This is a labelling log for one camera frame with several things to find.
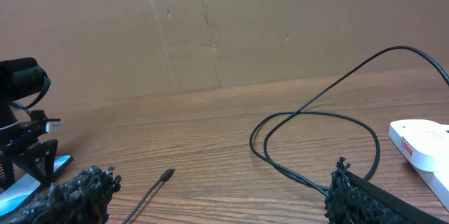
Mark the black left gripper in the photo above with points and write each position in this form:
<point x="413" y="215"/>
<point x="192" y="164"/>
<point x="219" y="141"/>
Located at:
<point x="37" y="160"/>

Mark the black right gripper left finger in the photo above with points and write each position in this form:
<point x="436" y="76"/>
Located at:
<point x="83" y="199"/>

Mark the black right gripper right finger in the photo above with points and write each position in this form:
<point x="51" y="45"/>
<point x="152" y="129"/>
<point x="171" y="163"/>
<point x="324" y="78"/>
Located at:
<point x="352" y="199"/>

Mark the blue Galaxy smartphone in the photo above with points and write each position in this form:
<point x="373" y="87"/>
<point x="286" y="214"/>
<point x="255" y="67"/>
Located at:
<point x="26" y="188"/>

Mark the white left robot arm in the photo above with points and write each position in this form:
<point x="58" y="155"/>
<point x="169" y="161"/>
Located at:
<point x="23" y="84"/>

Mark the white power strip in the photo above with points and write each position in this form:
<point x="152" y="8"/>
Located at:
<point x="424" y="144"/>

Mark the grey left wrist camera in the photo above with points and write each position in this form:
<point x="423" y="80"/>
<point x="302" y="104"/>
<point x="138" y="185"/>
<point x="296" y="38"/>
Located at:
<point x="53" y="126"/>

